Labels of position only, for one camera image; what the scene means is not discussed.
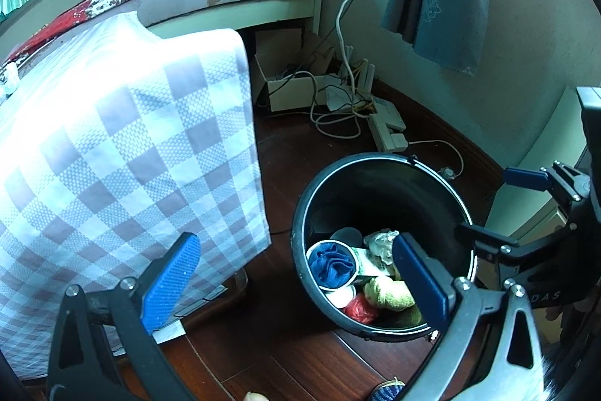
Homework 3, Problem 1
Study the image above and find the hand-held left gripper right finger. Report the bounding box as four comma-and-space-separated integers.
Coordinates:
393, 232, 548, 401

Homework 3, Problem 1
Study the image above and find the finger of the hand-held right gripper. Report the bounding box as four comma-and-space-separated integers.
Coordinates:
456, 220, 583, 304
503, 161, 592, 207

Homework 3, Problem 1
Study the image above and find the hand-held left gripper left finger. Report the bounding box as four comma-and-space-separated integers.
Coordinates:
46, 232, 202, 401

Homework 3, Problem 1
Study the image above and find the yellow wrapper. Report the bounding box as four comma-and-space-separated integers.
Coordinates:
364, 276, 423, 327

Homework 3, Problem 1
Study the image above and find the beige paper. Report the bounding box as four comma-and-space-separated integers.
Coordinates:
364, 229, 400, 265

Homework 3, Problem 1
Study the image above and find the red plastic bag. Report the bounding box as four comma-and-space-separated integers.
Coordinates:
343, 293, 380, 325

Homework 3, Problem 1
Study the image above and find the small white paper cup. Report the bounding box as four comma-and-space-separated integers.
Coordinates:
325, 286, 358, 310

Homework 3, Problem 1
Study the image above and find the blue cloth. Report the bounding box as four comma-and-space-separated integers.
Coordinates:
310, 244, 354, 289

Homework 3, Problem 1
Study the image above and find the black trash bin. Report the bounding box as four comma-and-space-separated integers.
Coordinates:
290, 152, 480, 340

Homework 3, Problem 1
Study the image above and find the red paper cup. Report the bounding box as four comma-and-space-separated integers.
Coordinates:
306, 240, 361, 294

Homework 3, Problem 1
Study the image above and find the white cabinet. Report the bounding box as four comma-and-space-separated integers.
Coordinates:
483, 86, 585, 251

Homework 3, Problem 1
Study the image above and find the dark grey round object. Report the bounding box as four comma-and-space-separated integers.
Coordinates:
331, 227, 363, 245

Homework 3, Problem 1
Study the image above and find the blue knitted object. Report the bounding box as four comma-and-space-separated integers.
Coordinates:
371, 377, 407, 401

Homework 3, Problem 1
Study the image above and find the purple checked tablecloth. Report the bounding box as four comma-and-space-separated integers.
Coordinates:
0, 11, 272, 378

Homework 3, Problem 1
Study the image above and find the white router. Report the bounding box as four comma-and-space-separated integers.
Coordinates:
345, 46, 376, 96

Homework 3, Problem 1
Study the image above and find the open cardboard box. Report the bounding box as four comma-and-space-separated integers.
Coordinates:
254, 30, 348, 113

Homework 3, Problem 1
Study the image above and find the thin white cable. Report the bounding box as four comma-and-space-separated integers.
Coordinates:
406, 139, 465, 177

